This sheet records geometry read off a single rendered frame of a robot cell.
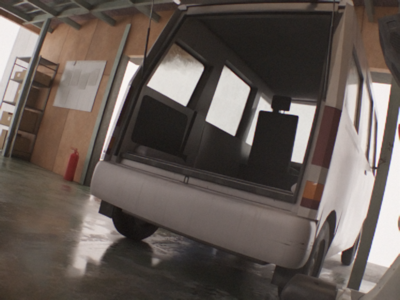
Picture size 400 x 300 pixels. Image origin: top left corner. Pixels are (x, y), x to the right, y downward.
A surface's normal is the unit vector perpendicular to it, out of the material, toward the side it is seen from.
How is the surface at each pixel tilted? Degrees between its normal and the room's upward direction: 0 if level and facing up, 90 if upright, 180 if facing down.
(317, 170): 85
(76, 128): 90
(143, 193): 88
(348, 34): 77
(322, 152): 85
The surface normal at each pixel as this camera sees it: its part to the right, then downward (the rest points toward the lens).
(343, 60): 0.36, -0.22
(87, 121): -0.53, -0.22
